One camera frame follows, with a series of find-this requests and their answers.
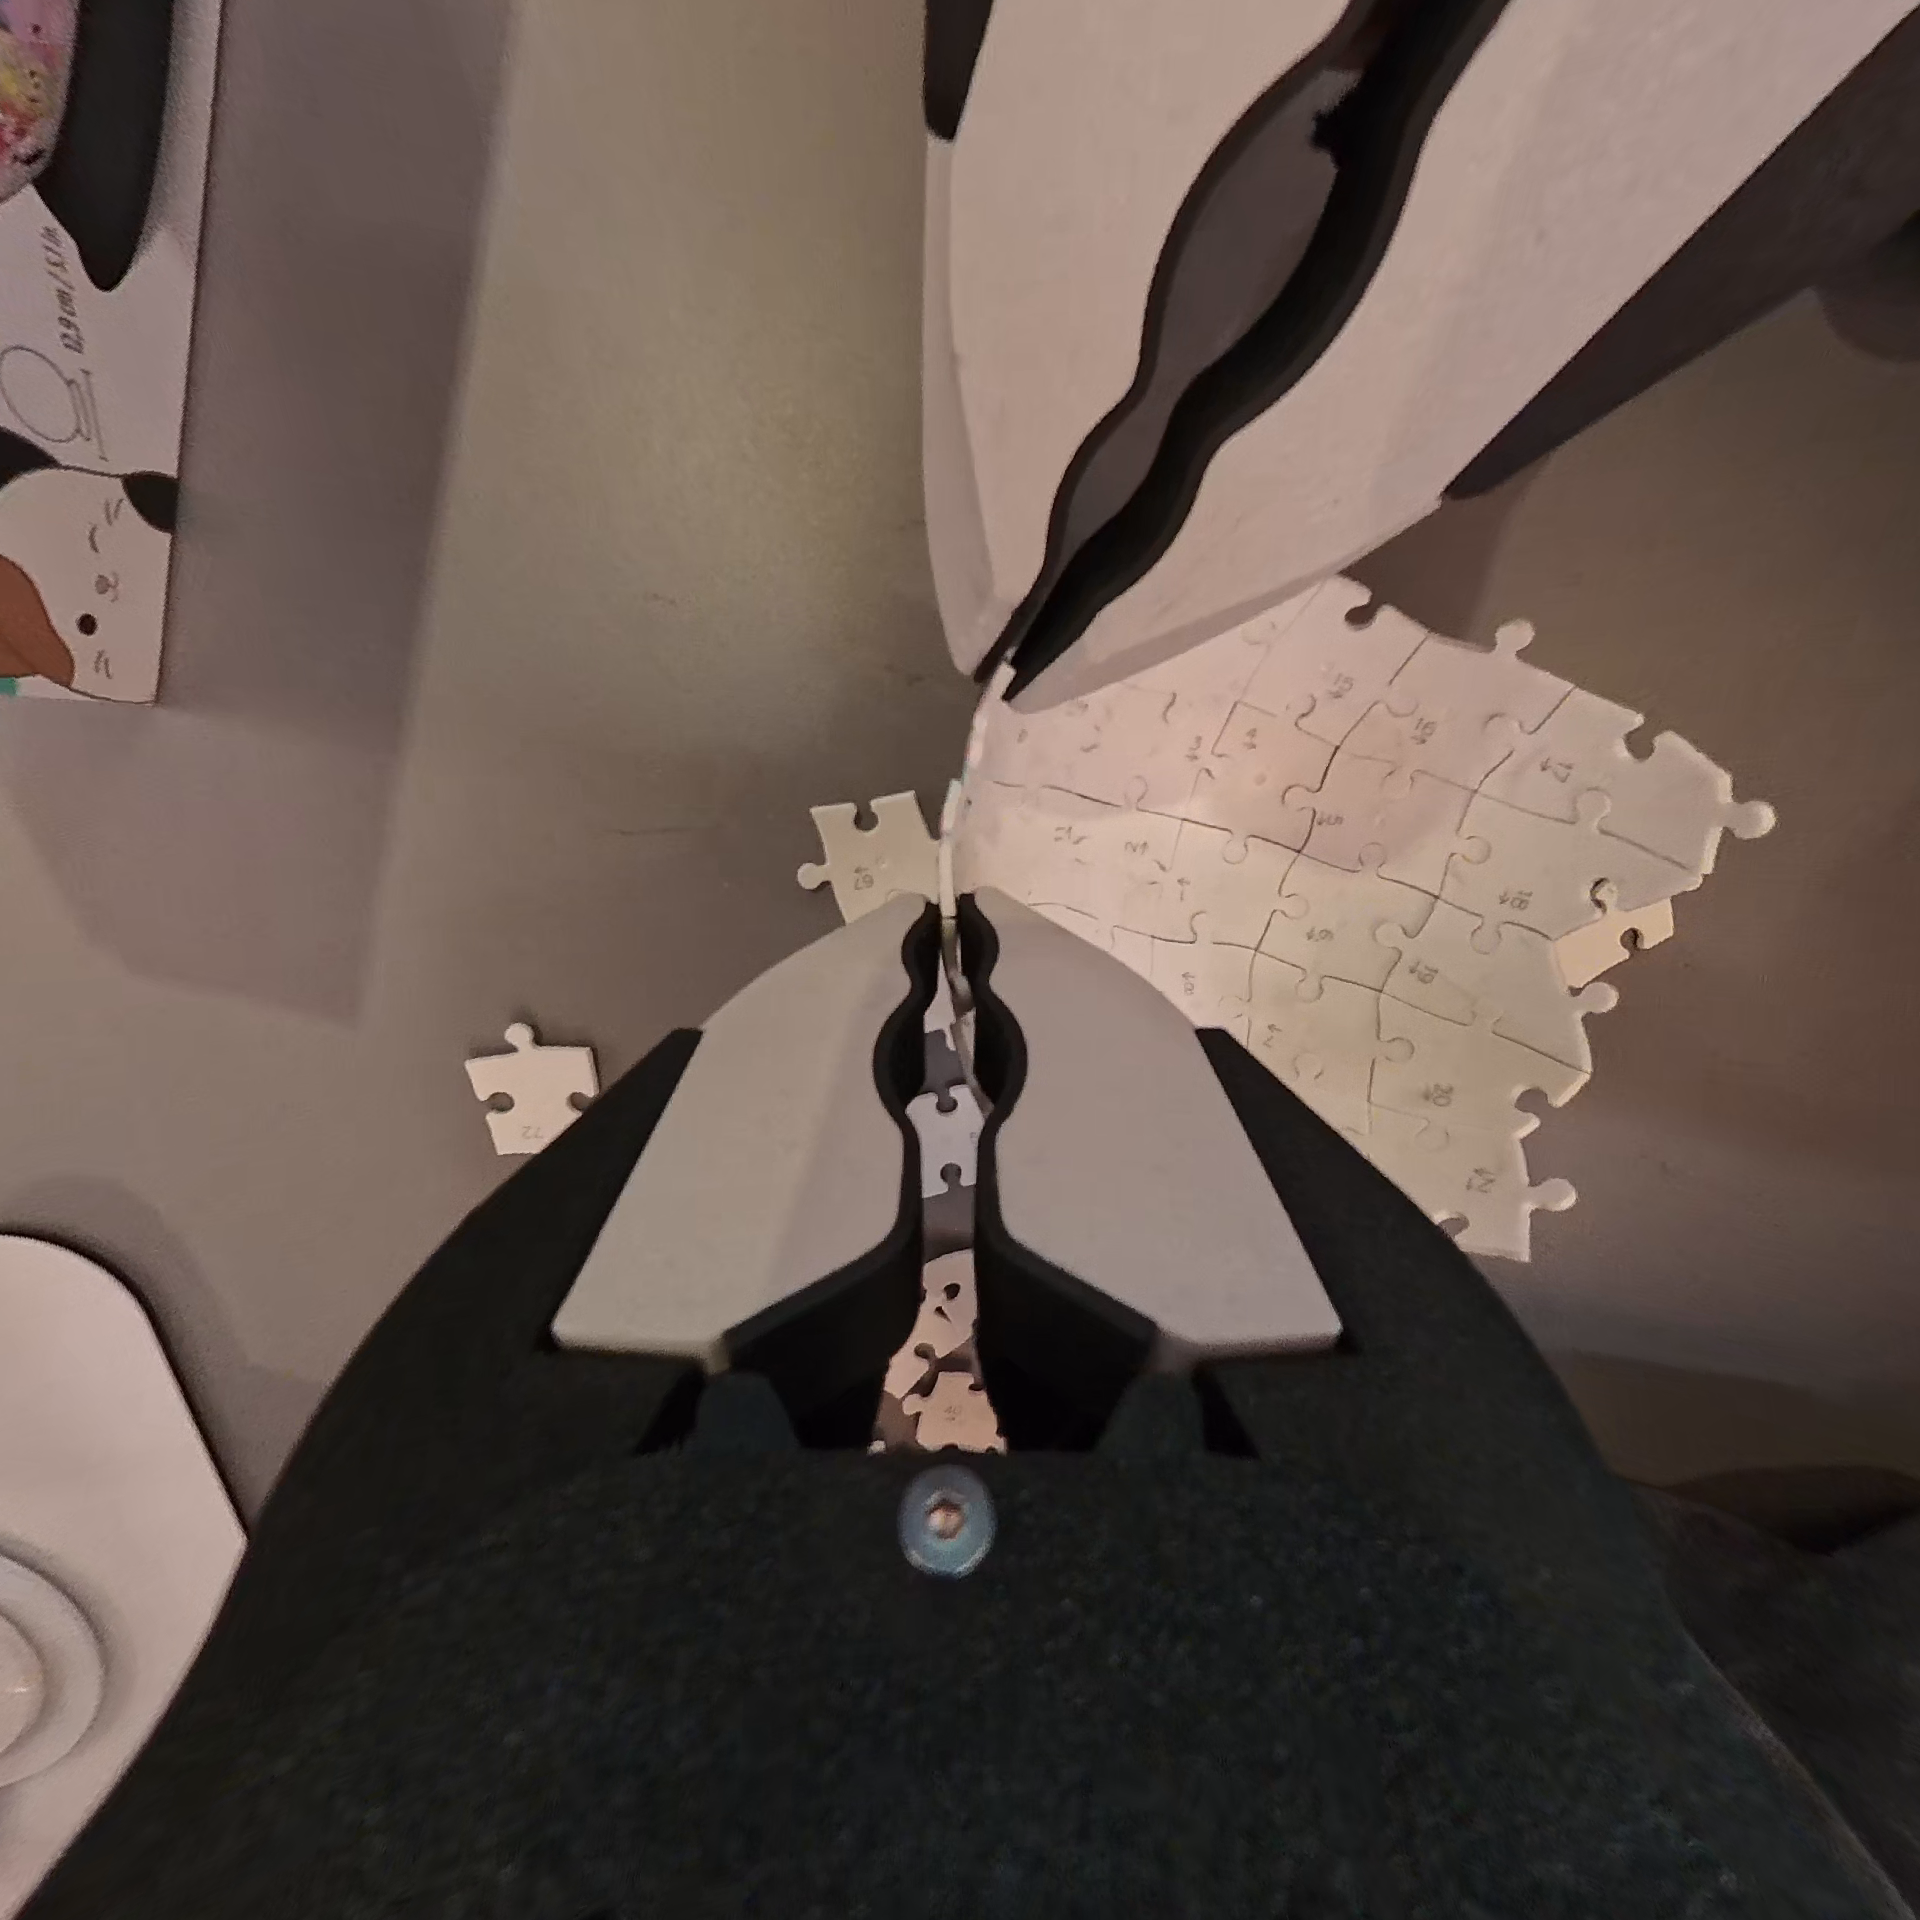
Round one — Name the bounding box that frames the white flat base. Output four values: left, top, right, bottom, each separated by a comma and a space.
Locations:
0, 1230, 251, 1817

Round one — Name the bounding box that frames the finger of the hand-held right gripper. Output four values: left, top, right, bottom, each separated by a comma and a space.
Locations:
917, 0, 1338, 679
1035, 0, 1920, 697

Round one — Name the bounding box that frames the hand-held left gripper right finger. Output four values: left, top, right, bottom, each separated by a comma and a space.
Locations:
976, 905, 1345, 1368

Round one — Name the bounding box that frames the partly built white puzzle ball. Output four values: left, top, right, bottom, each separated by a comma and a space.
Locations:
888, 576, 1778, 1458

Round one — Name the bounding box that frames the white round dish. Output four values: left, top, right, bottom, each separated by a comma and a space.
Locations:
0, 1539, 97, 1777

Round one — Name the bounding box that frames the colourful puzzle ball box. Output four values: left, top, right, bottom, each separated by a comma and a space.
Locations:
0, 0, 229, 709

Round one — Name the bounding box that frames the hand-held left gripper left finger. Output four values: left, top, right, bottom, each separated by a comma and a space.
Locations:
550, 916, 950, 1368

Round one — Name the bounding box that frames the white puzzle piece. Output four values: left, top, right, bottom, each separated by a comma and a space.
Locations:
461, 1024, 606, 1159
798, 786, 950, 929
942, 666, 1016, 907

